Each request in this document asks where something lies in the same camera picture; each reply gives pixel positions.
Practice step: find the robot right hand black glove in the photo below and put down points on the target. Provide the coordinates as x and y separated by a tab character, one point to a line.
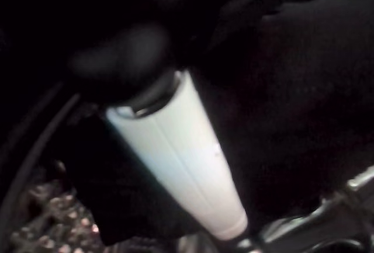
175	148

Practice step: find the long black garment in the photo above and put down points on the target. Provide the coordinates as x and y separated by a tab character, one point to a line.
292	104

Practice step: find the grey front-load washing machine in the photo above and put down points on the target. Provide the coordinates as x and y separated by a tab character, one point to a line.
44	229

